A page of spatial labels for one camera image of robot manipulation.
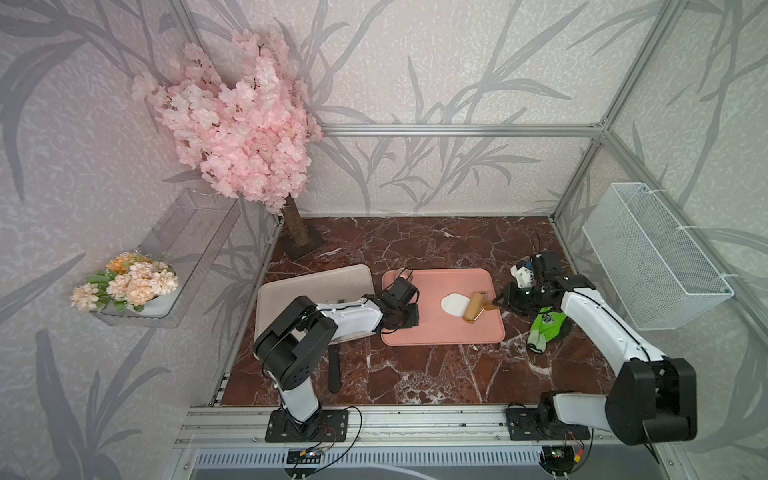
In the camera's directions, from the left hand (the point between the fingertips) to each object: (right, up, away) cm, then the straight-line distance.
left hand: (416, 320), depth 92 cm
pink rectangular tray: (+6, -2, -1) cm, 6 cm away
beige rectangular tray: (-23, +10, +10) cm, 27 cm away
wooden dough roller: (+19, +5, +1) cm, 20 cm away
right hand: (+23, +7, -7) cm, 25 cm away
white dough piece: (+13, +4, +4) cm, 14 cm away
